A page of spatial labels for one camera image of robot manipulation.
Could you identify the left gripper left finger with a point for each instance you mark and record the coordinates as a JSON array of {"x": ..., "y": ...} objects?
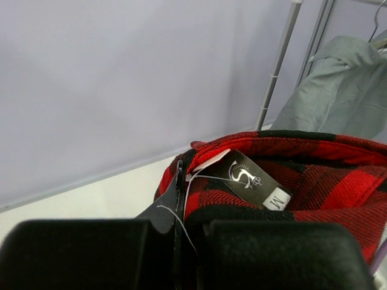
[{"x": 139, "y": 253}]

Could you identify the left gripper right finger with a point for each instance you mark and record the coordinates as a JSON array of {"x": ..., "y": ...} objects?
[{"x": 283, "y": 255}]

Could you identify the red black plaid shirt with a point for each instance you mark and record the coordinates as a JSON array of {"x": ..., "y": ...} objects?
[{"x": 332, "y": 178}]

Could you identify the grey shirt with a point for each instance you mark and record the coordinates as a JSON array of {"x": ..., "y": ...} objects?
[{"x": 344, "y": 94}]

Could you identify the hanger of grey shirt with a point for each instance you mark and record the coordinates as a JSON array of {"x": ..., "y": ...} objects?
[{"x": 381, "y": 41}]

